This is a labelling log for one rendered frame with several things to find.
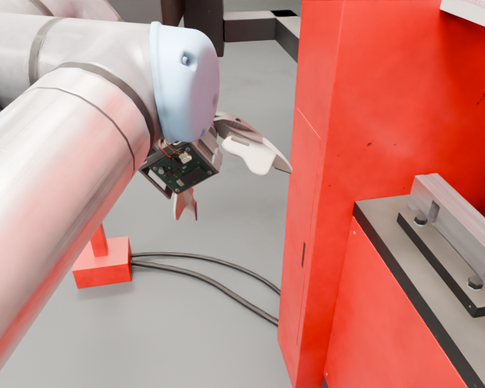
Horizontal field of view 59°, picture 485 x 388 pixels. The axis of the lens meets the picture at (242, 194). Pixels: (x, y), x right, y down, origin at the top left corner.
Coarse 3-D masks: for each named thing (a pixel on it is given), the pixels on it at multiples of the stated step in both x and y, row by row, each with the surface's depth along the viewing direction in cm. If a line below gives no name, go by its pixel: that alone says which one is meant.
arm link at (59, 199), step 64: (64, 64) 25; (128, 64) 25; (192, 64) 26; (0, 128) 20; (64, 128) 21; (128, 128) 24; (192, 128) 28; (0, 192) 18; (64, 192) 20; (0, 256) 17; (64, 256) 20; (0, 320) 17
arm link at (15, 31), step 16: (0, 0) 32; (16, 0) 33; (32, 0) 33; (0, 16) 30; (16, 16) 30; (32, 16) 30; (48, 16) 30; (0, 32) 29; (16, 32) 28; (32, 32) 28; (0, 48) 28; (16, 48) 28; (0, 64) 28; (16, 64) 28; (0, 80) 29; (16, 80) 28; (0, 96) 30; (16, 96) 29
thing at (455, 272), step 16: (400, 224) 104; (416, 240) 98; (432, 240) 95; (432, 256) 92; (448, 256) 91; (448, 272) 88; (464, 272) 87; (464, 288) 84; (464, 304) 84; (480, 304) 81
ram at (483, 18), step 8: (448, 0) 85; (456, 0) 83; (440, 8) 87; (448, 8) 85; (456, 8) 83; (464, 8) 81; (472, 8) 79; (480, 8) 77; (464, 16) 81; (472, 16) 79; (480, 16) 77; (480, 24) 77
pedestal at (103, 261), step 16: (96, 240) 199; (112, 240) 214; (128, 240) 214; (80, 256) 205; (96, 256) 204; (112, 256) 205; (128, 256) 205; (80, 272) 198; (96, 272) 200; (112, 272) 202; (128, 272) 204; (80, 288) 204
